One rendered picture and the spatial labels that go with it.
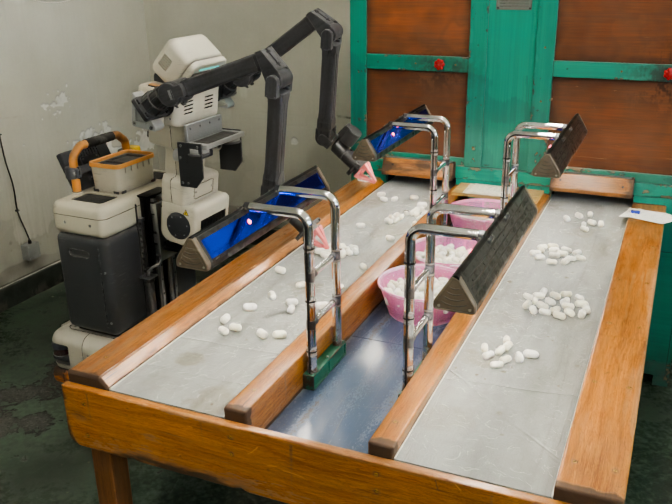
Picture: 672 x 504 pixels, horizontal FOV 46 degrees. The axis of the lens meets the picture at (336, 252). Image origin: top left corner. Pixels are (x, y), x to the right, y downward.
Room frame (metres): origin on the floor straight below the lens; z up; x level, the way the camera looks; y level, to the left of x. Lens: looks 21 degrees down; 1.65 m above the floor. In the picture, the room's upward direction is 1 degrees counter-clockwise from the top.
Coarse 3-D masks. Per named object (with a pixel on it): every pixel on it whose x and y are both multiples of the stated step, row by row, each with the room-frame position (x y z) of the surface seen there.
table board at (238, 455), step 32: (64, 384) 1.58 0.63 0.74; (96, 416) 1.54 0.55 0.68; (128, 416) 1.50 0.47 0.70; (160, 416) 1.47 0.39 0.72; (192, 416) 1.43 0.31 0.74; (96, 448) 1.54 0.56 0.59; (128, 448) 1.51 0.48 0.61; (160, 448) 1.47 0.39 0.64; (192, 448) 1.43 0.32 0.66; (224, 448) 1.40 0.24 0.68; (256, 448) 1.37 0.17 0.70; (288, 448) 1.34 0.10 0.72; (320, 448) 1.31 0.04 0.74; (224, 480) 1.40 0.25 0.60; (256, 480) 1.37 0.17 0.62; (288, 480) 1.34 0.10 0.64; (320, 480) 1.31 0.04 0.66; (352, 480) 1.28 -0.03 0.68; (384, 480) 1.26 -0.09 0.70; (416, 480) 1.23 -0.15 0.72; (448, 480) 1.21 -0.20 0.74
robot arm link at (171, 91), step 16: (272, 48) 2.46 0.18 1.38; (224, 64) 2.49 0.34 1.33; (240, 64) 2.45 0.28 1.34; (256, 64) 2.41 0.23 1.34; (272, 64) 2.39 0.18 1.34; (192, 80) 2.52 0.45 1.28; (208, 80) 2.50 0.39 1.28; (224, 80) 2.47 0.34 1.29; (288, 80) 2.42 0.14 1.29; (160, 96) 2.55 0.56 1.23; (176, 96) 2.52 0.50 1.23; (192, 96) 2.61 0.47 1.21
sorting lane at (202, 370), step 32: (416, 192) 3.05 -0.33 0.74; (352, 224) 2.67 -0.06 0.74; (384, 224) 2.66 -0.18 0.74; (288, 256) 2.36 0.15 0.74; (320, 256) 2.36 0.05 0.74; (352, 256) 2.35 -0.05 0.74; (256, 288) 2.11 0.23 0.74; (288, 288) 2.10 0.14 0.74; (320, 288) 2.10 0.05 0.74; (256, 320) 1.89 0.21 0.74; (288, 320) 1.89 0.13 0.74; (160, 352) 1.72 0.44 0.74; (192, 352) 1.72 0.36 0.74; (224, 352) 1.71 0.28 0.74; (256, 352) 1.71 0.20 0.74; (128, 384) 1.57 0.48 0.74; (160, 384) 1.57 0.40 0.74; (192, 384) 1.56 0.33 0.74; (224, 384) 1.56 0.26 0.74; (224, 416) 1.43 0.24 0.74
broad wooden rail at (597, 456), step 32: (640, 224) 2.55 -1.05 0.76; (640, 256) 2.25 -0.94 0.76; (640, 288) 2.01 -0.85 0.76; (608, 320) 1.81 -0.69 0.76; (640, 320) 1.81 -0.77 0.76; (608, 352) 1.64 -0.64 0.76; (640, 352) 1.64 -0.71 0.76; (608, 384) 1.49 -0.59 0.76; (640, 384) 1.49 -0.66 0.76; (576, 416) 1.37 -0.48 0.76; (608, 416) 1.37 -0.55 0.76; (576, 448) 1.26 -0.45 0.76; (608, 448) 1.26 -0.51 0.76; (576, 480) 1.16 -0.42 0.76; (608, 480) 1.16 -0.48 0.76
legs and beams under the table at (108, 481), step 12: (96, 456) 1.61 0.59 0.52; (108, 456) 1.60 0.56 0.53; (96, 468) 1.62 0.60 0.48; (108, 468) 1.60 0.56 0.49; (120, 468) 1.62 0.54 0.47; (96, 480) 1.62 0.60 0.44; (108, 480) 1.60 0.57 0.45; (120, 480) 1.62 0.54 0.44; (108, 492) 1.60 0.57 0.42; (120, 492) 1.61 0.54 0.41
